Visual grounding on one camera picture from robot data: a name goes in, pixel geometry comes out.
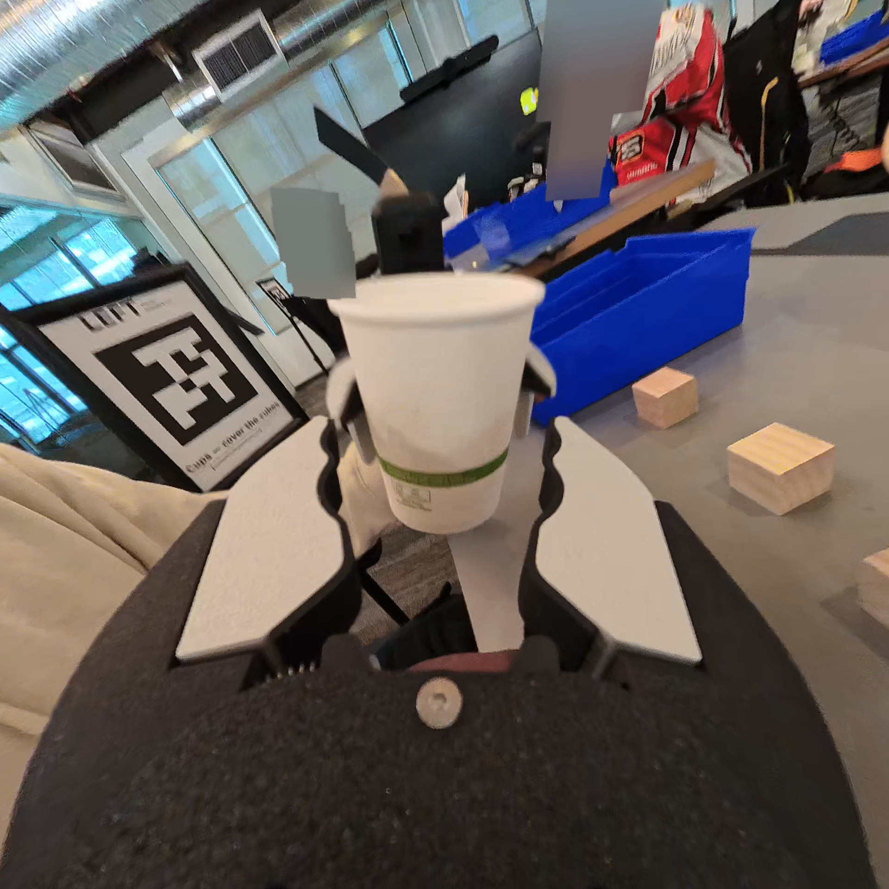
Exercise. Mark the wooden cube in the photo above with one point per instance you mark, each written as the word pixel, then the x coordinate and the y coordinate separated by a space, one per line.
pixel 778 469
pixel 875 590
pixel 663 399

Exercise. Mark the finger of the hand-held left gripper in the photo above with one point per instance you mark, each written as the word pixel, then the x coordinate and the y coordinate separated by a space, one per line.
pixel 540 378
pixel 342 392

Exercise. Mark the black wall screen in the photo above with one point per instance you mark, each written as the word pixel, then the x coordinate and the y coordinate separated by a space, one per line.
pixel 472 146

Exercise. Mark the white paper cup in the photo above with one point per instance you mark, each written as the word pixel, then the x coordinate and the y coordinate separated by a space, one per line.
pixel 437 382

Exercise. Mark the framed marker sign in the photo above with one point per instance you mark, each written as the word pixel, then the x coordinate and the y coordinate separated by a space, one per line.
pixel 180 375

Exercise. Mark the blue plastic bin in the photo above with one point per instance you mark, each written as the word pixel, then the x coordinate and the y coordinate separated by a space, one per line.
pixel 625 305
pixel 514 222

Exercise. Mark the silver air duct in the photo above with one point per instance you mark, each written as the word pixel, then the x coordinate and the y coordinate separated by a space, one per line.
pixel 69 41

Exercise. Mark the wooden desk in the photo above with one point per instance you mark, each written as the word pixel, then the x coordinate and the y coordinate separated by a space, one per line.
pixel 660 189

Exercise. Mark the white ceiling vent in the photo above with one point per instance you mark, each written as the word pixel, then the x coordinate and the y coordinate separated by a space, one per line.
pixel 239 52

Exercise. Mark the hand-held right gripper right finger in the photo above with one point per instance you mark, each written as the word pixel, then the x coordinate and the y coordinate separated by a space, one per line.
pixel 611 555

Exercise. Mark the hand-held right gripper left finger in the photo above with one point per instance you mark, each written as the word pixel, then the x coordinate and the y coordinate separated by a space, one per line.
pixel 264 542

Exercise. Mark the black video bar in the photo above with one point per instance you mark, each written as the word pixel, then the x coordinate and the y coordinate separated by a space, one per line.
pixel 448 69

